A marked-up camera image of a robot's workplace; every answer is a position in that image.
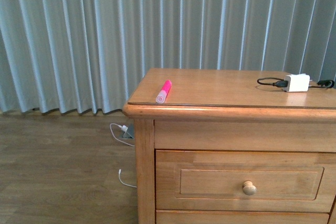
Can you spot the pink highlighter marker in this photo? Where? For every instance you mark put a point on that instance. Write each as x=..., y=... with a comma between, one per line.
x=161, y=97

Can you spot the wooden drawer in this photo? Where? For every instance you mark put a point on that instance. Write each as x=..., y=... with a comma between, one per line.
x=165, y=216
x=245, y=181

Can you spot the open metal floor socket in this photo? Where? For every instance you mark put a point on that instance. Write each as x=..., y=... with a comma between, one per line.
x=129, y=134

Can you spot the white floor charger plug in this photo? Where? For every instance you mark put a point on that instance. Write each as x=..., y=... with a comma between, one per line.
x=124, y=128

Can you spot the wooden nightstand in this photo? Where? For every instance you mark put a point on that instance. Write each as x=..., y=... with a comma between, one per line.
x=224, y=111

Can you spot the grey pleated curtain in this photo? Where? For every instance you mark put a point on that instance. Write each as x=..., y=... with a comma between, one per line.
x=91, y=54

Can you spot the white power adapter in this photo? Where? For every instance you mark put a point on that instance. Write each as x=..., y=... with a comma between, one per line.
x=297, y=82

